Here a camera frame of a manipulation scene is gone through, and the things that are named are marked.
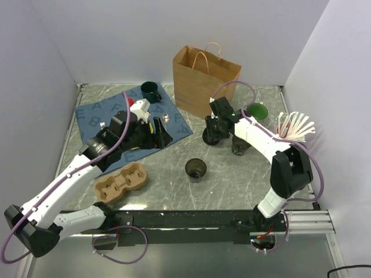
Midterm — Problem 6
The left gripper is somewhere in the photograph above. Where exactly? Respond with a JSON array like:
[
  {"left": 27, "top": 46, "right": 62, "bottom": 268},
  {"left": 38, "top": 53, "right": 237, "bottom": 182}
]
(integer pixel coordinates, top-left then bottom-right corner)
[{"left": 120, "top": 116, "right": 172, "bottom": 152}]

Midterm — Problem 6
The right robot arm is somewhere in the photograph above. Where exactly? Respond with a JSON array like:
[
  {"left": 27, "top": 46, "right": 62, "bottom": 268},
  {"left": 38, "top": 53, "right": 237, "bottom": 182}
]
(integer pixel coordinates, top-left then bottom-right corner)
[{"left": 202, "top": 97, "right": 313, "bottom": 231}]

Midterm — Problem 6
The brown paper bag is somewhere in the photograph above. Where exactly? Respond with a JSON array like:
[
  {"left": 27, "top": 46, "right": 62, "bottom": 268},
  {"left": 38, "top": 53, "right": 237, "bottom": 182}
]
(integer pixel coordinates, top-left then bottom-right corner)
[{"left": 173, "top": 45, "right": 242, "bottom": 119}]

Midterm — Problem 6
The purple cable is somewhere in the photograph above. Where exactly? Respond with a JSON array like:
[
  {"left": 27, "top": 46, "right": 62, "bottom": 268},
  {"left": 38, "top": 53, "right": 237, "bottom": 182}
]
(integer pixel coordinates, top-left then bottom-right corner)
[
  {"left": 210, "top": 81, "right": 324, "bottom": 202},
  {"left": 0, "top": 90, "right": 131, "bottom": 264}
]

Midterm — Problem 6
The dark green mug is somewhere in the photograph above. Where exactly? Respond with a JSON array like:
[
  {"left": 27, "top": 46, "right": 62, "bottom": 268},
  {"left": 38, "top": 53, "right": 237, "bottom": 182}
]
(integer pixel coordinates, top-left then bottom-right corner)
[{"left": 140, "top": 81, "right": 162, "bottom": 104}]

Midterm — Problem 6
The pink stirrer cup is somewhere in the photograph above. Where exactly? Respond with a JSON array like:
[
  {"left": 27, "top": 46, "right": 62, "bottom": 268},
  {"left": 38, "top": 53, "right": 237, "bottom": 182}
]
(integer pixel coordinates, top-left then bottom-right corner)
[{"left": 274, "top": 122, "right": 290, "bottom": 138}]

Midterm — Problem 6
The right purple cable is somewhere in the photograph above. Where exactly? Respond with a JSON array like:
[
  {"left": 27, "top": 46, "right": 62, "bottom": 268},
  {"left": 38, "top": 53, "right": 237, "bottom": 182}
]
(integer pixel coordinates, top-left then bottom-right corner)
[{"left": 210, "top": 81, "right": 324, "bottom": 202}]

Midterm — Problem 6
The white mug green inside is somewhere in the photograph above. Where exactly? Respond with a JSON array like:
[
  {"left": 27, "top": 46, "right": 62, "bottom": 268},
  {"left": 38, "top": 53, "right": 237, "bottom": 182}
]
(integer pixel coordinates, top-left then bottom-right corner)
[{"left": 245, "top": 103, "right": 268, "bottom": 121}]

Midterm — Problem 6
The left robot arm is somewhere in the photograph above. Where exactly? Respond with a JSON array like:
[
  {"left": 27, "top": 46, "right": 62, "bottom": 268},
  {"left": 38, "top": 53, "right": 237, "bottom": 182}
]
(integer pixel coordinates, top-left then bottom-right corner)
[{"left": 4, "top": 111, "right": 173, "bottom": 258}]

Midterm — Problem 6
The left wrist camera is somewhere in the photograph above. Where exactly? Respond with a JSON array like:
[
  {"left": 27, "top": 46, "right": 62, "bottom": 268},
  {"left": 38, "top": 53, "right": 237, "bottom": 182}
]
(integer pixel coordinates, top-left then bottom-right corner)
[{"left": 130, "top": 98, "right": 150, "bottom": 123}]

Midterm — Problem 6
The black plastic lid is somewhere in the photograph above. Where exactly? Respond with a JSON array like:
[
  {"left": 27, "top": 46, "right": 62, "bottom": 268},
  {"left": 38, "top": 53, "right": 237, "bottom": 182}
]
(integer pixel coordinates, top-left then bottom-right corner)
[{"left": 202, "top": 132, "right": 220, "bottom": 146}]

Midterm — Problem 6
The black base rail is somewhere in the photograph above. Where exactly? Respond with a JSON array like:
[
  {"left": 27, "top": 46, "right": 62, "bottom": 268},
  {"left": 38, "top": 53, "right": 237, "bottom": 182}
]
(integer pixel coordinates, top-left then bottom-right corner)
[{"left": 84, "top": 209, "right": 287, "bottom": 247}]

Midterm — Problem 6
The cardboard cup carrier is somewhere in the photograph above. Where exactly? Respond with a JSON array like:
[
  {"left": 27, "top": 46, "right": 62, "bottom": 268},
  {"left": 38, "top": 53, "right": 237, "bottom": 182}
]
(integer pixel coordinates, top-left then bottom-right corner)
[{"left": 94, "top": 162, "right": 148, "bottom": 204}]

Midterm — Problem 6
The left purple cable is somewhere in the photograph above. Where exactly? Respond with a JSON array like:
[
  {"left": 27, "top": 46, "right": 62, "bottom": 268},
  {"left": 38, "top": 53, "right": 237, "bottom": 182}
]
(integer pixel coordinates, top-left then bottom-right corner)
[{"left": 0, "top": 90, "right": 131, "bottom": 264}]

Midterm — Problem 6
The silver spoon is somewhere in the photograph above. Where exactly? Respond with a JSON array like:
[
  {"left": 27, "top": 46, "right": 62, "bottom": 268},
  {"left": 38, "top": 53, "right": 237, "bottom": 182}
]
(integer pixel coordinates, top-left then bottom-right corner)
[{"left": 162, "top": 114, "right": 170, "bottom": 125}]

